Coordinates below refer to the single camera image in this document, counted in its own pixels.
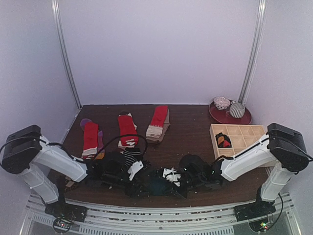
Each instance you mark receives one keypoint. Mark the dark green christmas sock pair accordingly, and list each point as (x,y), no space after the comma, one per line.
(159,186)

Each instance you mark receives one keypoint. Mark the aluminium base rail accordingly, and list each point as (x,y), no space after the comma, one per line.
(118,220)

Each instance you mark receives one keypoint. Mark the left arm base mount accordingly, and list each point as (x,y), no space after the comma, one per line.
(65,215)

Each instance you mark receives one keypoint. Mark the left aluminium frame post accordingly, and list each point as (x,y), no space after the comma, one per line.
(65,58)

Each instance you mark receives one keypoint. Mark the right aluminium frame post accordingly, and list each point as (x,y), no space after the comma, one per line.
(256,44)

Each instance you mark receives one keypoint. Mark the grey striped cup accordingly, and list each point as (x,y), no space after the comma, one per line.
(237,110)

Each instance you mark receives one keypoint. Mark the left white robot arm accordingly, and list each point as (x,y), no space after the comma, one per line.
(26,149)

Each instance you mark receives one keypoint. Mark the red purple sock pair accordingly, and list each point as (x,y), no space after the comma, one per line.
(92,140)

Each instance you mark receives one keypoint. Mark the red round plate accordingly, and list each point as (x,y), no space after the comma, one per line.
(224,117)

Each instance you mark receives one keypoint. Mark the black white striped sock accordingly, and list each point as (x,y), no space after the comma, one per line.
(132,155)

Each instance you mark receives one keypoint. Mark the red white patterned sock pair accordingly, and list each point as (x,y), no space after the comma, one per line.
(127,127)

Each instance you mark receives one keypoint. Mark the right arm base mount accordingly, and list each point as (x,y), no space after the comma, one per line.
(257,214)

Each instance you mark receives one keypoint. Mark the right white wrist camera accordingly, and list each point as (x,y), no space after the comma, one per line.
(172,176)

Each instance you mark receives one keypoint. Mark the aluminium frame post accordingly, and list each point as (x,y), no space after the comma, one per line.
(65,58)
(256,44)

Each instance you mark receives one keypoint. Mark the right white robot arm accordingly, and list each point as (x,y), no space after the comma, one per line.
(279,144)

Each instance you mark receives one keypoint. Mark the black red yellow argyle sock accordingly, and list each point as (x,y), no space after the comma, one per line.
(223,141)

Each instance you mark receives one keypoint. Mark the red beige sock pair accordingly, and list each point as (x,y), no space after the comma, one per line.
(159,124)

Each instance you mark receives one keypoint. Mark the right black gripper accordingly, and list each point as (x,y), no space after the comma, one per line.
(178,190)

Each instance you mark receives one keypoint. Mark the white dotted bowl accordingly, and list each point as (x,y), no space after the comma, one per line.
(221,103)

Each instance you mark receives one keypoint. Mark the wooden compartment tray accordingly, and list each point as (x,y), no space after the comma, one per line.
(241,137)

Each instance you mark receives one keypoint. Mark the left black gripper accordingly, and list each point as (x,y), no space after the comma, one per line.
(129,192)

